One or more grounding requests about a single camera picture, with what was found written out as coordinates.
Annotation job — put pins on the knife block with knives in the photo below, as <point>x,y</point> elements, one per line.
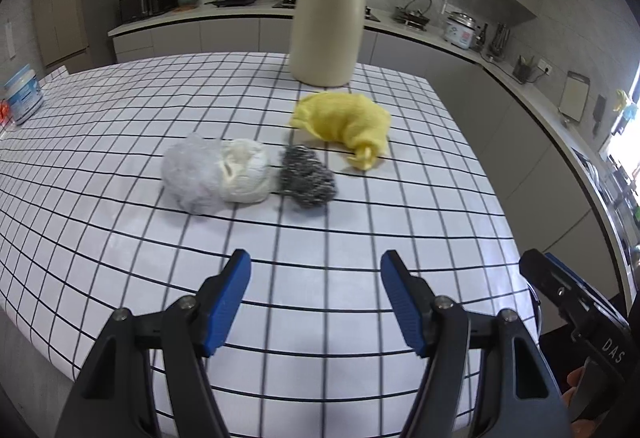
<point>497,46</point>

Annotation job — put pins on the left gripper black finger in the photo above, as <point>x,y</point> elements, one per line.
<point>575,302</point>

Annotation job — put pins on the white paper towel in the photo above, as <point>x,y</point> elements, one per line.
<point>246,174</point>

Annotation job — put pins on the steel wool scrubber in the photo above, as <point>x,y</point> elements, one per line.
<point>305,179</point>

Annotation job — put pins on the clear plastic bag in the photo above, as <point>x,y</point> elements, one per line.
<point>191,173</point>

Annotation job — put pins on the blue white tub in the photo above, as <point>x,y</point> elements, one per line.
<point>23,94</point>

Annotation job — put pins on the white rice cooker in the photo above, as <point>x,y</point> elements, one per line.
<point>460,29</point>

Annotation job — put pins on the kettle on stove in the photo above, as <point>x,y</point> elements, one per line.
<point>413,13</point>

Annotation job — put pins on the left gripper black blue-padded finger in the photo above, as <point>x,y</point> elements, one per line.
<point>113,394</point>
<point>516,393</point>

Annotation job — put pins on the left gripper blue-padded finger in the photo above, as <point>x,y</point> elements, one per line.
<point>561,266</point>

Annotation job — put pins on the white cutting board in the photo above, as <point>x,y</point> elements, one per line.
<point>574,96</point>

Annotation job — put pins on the yellow cloth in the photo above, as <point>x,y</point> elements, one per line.
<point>353,120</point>

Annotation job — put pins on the utensil holder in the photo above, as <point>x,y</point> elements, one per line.
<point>524,69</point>

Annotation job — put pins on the cream thermos jug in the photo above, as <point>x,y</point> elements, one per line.
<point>325,41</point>

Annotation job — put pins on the checkered tablecloth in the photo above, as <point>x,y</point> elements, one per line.
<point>315,350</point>

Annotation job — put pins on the black microwave oven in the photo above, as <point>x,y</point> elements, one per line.
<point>137,10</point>

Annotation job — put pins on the person's hand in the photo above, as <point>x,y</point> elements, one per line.
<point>580,428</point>

